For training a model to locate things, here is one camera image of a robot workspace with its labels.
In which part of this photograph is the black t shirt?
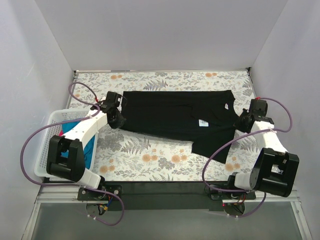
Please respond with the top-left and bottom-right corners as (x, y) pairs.
(121, 90), (238, 158)

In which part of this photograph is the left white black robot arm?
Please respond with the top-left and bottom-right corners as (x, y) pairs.
(46, 91), (126, 200)

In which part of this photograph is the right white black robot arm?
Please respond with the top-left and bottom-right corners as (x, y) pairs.
(226, 98), (300, 199)

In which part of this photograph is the blue t shirt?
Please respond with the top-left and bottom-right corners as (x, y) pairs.
(61, 121), (97, 170)

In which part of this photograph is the floral tablecloth mat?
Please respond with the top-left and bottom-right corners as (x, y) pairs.
(68, 71), (260, 181)

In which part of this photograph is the white plastic laundry basket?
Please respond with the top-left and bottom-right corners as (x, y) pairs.
(34, 108), (98, 181)

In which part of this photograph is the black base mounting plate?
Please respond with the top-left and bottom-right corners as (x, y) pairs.
(77, 181), (256, 215)

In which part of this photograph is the aluminium frame rail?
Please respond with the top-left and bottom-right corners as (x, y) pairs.
(36, 186), (301, 203)

